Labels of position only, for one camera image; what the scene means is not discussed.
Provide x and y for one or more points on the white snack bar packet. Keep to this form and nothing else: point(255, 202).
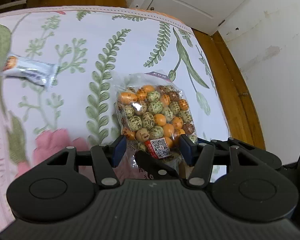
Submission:
point(27, 70)

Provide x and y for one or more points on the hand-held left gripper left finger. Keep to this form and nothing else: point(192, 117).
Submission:
point(118, 150)

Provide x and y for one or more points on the clear bag of coated nuts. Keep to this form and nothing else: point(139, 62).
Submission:
point(152, 110)

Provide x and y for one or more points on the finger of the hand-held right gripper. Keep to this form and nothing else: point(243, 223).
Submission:
point(260, 155)
point(152, 166)

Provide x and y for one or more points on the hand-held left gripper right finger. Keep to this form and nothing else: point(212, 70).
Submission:
point(186, 151)

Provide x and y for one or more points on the floral blanket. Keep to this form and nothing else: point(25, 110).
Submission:
point(65, 30)

